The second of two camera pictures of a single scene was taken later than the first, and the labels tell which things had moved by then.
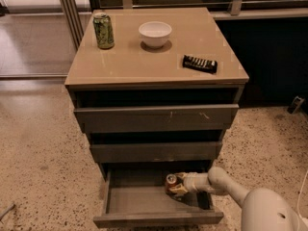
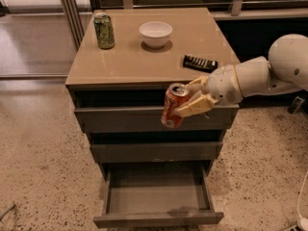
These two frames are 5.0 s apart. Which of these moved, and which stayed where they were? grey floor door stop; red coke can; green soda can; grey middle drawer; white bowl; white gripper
Moved: white gripper; red coke can
Stayed: white bowl; grey floor door stop; green soda can; grey middle drawer
